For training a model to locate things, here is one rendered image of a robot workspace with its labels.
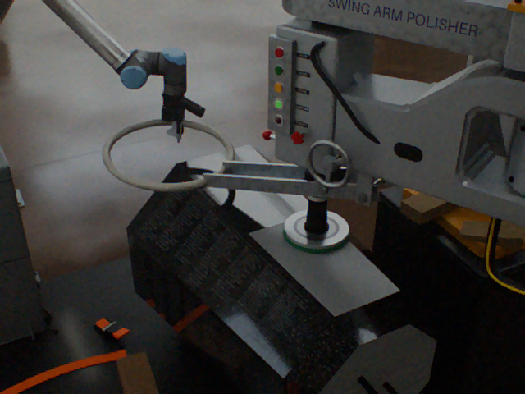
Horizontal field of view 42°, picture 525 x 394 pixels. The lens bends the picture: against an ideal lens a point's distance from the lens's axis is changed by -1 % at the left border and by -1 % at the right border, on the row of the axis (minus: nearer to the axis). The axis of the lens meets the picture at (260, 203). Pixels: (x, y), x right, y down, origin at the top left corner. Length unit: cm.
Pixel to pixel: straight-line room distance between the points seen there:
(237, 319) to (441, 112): 91
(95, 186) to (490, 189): 283
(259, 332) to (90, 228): 189
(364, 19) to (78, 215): 253
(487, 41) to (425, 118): 26
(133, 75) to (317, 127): 82
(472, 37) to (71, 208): 282
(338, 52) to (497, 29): 43
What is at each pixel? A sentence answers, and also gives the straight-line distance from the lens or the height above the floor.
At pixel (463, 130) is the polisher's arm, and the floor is 136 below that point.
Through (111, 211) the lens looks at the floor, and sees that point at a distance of 393.
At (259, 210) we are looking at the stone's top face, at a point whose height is 80.
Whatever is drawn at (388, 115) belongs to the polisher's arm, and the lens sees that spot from 182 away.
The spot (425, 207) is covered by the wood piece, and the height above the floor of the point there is 83.
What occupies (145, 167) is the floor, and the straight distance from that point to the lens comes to 432.
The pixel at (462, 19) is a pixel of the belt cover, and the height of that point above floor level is 163.
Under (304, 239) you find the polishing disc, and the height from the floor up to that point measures 83.
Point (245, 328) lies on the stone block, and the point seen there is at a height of 65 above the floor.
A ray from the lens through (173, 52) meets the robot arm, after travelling 261.
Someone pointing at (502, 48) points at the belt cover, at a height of 159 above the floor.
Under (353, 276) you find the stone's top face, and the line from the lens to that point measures 210.
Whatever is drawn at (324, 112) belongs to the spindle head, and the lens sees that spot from 190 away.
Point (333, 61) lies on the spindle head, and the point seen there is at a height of 146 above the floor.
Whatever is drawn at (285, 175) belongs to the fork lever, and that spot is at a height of 95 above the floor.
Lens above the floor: 211
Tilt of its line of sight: 33 degrees down
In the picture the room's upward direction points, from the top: straight up
